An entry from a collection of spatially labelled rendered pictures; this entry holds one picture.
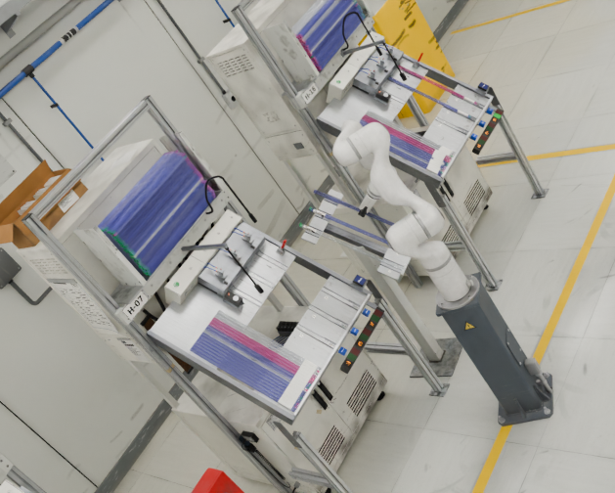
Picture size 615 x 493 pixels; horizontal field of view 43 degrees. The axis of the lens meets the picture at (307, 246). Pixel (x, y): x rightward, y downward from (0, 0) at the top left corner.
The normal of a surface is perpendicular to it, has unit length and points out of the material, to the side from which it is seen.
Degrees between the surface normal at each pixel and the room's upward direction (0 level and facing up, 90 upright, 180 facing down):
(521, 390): 90
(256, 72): 90
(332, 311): 44
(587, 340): 0
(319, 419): 90
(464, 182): 90
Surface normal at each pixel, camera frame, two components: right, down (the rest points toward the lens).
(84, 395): 0.69, -0.04
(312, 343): 0.11, -0.54
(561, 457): -0.52, -0.72
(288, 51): -0.50, 0.70
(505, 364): -0.21, 0.64
